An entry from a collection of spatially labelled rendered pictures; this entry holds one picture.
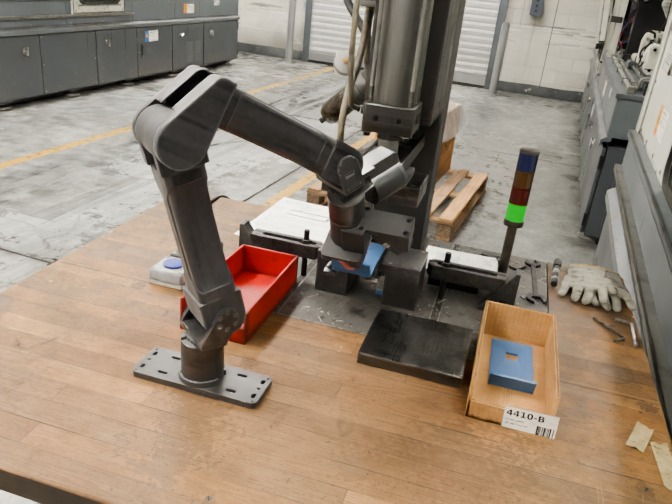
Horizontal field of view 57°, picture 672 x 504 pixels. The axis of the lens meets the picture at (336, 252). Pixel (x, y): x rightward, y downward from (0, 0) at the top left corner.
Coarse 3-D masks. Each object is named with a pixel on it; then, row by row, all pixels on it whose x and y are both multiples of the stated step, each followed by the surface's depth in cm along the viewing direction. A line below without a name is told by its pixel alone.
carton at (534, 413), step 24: (504, 312) 110; (528, 312) 109; (480, 336) 99; (504, 336) 112; (528, 336) 111; (552, 336) 103; (480, 360) 105; (552, 360) 97; (480, 384) 98; (552, 384) 92; (480, 408) 90; (504, 408) 89; (528, 408) 94; (552, 408) 88; (528, 432) 90; (552, 432) 88
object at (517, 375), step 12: (492, 348) 108; (504, 348) 108; (516, 348) 108; (528, 348) 109; (492, 360) 104; (504, 360) 105; (528, 360) 105; (492, 372) 96; (504, 372) 101; (516, 372) 102; (528, 372) 102; (492, 384) 99; (504, 384) 98; (516, 384) 97; (528, 384) 96
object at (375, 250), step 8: (368, 248) 121; (376, 248) 121; (384, 248) 121; (368, 256) 117; (376, 256) 118; (336, 264) 111; (368, 264) 114; (376, 264) 115; (352, 272) 111; (360, 272) 110; (368, 272) 110
